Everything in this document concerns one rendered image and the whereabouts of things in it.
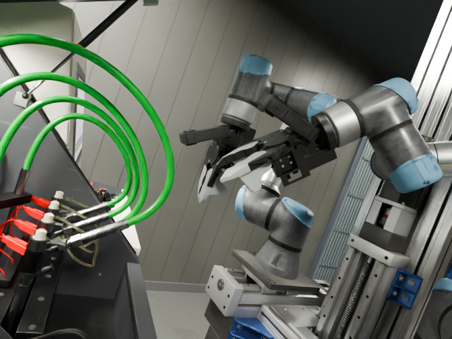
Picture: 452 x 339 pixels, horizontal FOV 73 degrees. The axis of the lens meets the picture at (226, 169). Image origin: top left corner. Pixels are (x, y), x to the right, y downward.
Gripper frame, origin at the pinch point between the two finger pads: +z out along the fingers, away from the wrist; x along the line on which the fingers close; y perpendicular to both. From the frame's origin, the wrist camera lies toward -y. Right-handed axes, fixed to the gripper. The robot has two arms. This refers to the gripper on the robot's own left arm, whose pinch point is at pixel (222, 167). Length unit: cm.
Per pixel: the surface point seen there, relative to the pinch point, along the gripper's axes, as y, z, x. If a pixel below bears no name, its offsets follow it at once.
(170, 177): -2.4, 9.3, 0.1
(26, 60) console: -35, 33, 30
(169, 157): -5.8, 7.8, 0.5
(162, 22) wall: -51, 6, 188
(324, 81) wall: 51, -113, 251
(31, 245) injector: -4.2, 32.7, -7.6
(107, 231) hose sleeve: 0.4, 22.7, -4.3
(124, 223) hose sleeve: 0.7, 19.8, -3.3
